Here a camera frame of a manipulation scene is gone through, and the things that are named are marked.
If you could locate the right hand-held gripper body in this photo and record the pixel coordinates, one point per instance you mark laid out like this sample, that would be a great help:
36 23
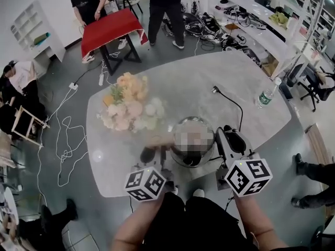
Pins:
248 176

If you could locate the white bookshelf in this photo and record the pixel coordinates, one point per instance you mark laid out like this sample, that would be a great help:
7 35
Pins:
26 27

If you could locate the green cloth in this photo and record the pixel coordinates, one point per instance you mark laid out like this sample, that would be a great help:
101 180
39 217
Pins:
280 18

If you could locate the pastel artificial flower bouquet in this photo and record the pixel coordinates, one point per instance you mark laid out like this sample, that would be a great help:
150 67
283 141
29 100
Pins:
128 106

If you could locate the long white desk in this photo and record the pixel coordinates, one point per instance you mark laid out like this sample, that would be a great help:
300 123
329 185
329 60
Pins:
250 2

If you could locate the person's black clothing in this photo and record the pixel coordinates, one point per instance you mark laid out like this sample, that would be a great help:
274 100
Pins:
201 223

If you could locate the black office chair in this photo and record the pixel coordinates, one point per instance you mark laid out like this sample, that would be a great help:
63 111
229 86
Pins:
314 82

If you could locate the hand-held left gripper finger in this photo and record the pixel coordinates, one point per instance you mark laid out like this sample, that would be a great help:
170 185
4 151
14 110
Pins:
147 154
163 158

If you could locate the white square power adapter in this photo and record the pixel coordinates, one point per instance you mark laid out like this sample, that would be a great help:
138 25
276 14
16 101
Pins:
73 85

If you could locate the person's left white shoe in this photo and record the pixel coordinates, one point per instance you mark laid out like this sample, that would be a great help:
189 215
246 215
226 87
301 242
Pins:
174 191

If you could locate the black device with printed tags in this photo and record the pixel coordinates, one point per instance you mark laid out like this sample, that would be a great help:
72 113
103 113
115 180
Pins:
251 56
193 25

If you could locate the person's right forearm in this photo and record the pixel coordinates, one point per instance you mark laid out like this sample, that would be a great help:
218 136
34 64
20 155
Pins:
257 218

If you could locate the light wooden frame chair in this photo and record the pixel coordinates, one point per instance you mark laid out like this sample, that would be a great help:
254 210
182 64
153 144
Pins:
16 120

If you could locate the person's right white shoe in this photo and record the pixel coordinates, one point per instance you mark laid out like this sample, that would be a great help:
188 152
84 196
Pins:
199 193

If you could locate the person's white shoe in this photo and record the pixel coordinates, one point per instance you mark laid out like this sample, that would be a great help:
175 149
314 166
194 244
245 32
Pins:
174 191
199 193

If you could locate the long wooden plank bench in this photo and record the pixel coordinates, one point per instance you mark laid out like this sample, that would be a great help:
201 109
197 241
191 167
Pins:
318 142

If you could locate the round white side table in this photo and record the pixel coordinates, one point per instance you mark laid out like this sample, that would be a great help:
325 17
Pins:
10 205

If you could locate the clear plastic water bottle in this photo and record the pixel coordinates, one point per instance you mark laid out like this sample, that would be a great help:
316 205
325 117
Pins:
265 98

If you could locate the black trestle table frame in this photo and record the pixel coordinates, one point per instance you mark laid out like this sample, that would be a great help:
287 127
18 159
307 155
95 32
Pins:
110 61

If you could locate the red tablecloth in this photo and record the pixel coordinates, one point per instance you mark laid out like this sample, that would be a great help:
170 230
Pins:
110 30

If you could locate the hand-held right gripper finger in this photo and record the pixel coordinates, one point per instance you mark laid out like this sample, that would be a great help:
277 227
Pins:
243 140
222 142

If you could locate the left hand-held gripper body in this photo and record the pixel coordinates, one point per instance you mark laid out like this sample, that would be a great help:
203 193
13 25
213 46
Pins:
145 183

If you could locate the person's left forearm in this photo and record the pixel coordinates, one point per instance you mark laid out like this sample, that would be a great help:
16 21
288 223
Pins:
136 223

